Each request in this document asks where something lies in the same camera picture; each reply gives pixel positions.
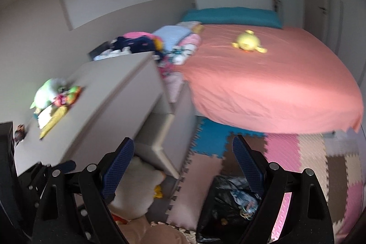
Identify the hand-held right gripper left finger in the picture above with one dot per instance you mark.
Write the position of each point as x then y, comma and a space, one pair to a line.
118, 169

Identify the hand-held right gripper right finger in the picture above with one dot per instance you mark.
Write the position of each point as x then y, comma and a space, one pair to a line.
247, 166

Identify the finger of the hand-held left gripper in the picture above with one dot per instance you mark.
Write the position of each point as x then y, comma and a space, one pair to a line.
67, 166

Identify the black toy storage bin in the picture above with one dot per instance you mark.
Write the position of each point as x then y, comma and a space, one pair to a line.
226, 209

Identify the colourful small toy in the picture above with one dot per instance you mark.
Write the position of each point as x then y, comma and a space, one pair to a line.
67, 95

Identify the green plush toy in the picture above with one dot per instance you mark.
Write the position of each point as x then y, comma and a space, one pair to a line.
45, 92

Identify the white duck plush toy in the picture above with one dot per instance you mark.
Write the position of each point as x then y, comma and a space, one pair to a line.
134, 186

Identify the red and yellow packet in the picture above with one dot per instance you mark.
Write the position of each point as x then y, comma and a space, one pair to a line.
120, 218

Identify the small dark brown object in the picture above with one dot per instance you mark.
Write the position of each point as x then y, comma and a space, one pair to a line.
20, 132

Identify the colourful foam puzzle mat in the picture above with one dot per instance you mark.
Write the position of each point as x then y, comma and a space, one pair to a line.
308, 158

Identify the grey chest of drawers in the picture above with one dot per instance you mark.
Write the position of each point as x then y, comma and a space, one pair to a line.
108, 106

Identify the bed with salmon sheet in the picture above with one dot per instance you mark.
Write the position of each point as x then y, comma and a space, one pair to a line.
271, 84

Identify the pale pink cloth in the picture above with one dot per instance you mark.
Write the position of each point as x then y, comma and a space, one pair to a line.
173, 84

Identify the white crumpled cloths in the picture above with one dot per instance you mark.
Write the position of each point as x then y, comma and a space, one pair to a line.
111, 54

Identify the dark box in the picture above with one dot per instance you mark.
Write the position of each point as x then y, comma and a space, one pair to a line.
98, 51

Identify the yellow plush toy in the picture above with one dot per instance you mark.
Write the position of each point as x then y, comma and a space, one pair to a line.
247, 41

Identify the pile of small clothes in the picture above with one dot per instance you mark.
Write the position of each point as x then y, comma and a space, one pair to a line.
180, 55

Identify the bright pink garment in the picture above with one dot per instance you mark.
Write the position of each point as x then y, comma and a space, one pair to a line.
137, 34

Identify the pink folded clothes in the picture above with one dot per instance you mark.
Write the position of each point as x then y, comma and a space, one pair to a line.
190, 40

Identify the light blue folded blanket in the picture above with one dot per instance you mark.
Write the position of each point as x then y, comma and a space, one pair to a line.
171, 35

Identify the small yellow item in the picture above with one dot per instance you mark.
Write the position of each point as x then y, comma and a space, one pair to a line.
198, 28

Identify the teal pillow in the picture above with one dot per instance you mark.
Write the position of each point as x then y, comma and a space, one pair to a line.
231, 16

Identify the white patterned cloth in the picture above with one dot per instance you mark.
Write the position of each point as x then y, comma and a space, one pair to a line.
188, 24

